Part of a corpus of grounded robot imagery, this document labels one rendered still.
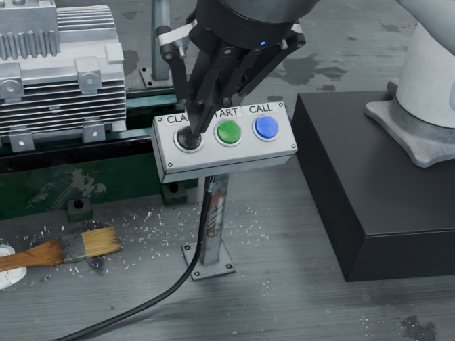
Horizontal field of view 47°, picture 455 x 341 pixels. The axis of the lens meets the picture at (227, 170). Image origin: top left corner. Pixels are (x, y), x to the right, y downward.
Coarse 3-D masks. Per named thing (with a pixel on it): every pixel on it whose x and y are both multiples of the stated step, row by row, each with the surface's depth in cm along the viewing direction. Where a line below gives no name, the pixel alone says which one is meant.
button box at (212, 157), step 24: (168, 120) 62; (216, 120) 64; (240, 120) 65; (288, 120) 66; (168, 144) 61; (216, 144) 63; (240, 144) 63; (264, 144) 64; (288, 144) 65; (168, 168) 60; (192, 168) 62; (216, 168) 64; (240, 168) 67
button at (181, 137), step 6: (186, 126) 62; (180, 132) 61; (186, 132) 61; (180, 138) 61; (186, 138) 61; (192, 138) 61; (198, 138) 62; (180, 144) 61; (186, 144) 61; (192, 144) 61; (198, 144) 61
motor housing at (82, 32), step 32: (64, 32) 71; (96, 32) 72; (32, 64) 70; (64, 64) 71; (32, 96) 71; (64, 96) 71; (96, 96) 74; (0, 128) 71; (32, 128) 73; (64, 128) 75
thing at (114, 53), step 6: (108, 48) 72; (114, 48) 72; (120, 48) 72; (108, 54) 71; (114, 54) 72; (120, 54) 72; (108, 60) 71; (114, 60) 72; (120, 60) 72; (114, 126) 80; (120, 126) 80; (114, 132) 80; (120, 132) 81; (0, 138) 75; (0, 144) 74
